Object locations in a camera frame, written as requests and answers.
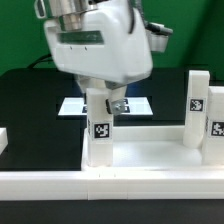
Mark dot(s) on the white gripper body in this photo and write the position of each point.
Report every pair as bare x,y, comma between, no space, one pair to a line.
102,39

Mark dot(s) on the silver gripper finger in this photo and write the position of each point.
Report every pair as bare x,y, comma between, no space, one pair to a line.
84,83
115,101

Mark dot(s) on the white desk top tray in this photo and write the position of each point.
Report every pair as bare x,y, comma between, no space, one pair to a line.
150,148

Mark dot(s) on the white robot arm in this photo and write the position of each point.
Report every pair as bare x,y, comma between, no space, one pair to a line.
101,42

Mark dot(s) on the white front fence bar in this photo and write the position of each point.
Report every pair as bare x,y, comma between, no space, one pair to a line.
22,186

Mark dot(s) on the white left side block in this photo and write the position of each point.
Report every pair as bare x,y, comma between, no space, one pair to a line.
3,139

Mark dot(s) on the marker tag base plate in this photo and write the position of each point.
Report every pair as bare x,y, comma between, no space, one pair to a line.
75,106

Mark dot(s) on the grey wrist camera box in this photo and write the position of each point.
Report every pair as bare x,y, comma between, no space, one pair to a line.
158,36

